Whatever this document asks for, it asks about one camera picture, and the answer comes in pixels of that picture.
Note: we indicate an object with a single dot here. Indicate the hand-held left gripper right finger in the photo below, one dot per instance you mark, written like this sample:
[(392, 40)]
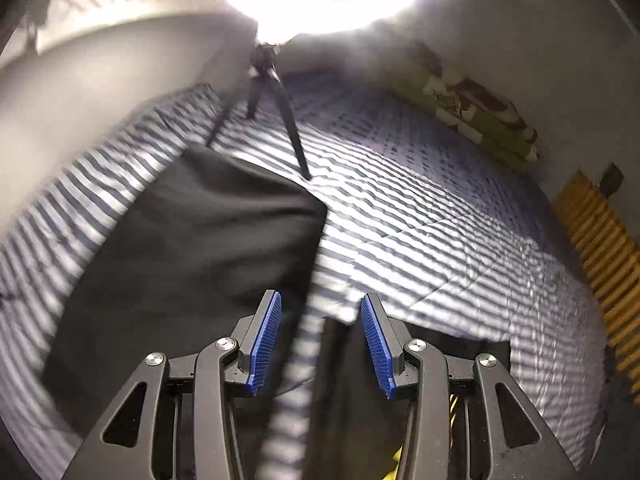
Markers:
[(377, 345)]

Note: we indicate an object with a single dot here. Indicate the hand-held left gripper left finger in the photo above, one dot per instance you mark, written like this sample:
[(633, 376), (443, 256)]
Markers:
[(262, 345)]

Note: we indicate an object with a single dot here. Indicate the black pants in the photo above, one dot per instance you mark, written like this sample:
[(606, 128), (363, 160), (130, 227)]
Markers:
[(200, 260), (350, 410)]

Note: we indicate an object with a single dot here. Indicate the folded black pants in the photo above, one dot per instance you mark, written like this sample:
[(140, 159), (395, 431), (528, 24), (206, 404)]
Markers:
[(200, 260)]

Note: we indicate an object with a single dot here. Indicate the striped blanket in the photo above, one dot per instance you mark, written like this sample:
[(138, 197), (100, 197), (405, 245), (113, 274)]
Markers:
[(425, 220)]

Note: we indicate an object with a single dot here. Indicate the black tripod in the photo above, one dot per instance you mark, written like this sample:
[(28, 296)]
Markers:
[(292, 130)]

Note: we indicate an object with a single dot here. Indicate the green patterned pillow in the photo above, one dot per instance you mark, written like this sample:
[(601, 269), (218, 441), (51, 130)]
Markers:
[(470, 105)]

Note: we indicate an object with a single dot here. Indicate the yellow wooden slatted rail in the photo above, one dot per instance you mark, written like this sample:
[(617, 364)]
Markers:
[(600, 250)]

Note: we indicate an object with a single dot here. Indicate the dark vase wall decal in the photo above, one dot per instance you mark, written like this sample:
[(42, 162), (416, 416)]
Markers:
[(611, 180)]

